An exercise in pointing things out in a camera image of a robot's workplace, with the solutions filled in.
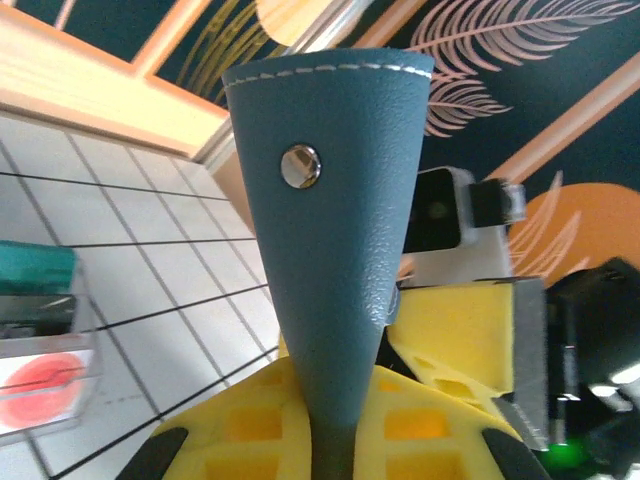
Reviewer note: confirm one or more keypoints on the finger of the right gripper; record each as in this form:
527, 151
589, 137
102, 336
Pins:
455, 330

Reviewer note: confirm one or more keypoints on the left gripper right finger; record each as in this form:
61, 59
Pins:
430, 450

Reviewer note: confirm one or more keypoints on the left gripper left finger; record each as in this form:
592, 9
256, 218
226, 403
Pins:
240, 440

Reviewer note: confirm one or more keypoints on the white card red circle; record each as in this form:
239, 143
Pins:
40, 390

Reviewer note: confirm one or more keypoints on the clear acrylic card box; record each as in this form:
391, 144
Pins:
50, 350

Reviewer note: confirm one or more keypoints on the teal card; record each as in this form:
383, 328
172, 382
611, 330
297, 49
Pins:
30, 265

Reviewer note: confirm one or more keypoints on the aluminium corner post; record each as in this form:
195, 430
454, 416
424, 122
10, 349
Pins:
330, 25

